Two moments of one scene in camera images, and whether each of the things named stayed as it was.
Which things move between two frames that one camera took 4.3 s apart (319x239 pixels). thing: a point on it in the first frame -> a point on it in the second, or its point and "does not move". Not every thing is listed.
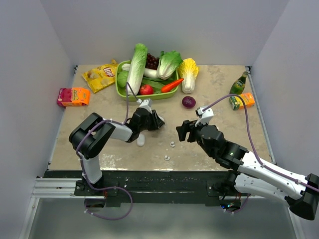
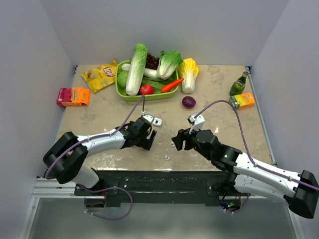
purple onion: [188, 102] does not move
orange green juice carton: [237, 102] does not move
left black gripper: [157, 122] -> [146, 143]
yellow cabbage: [188, 70] does not move
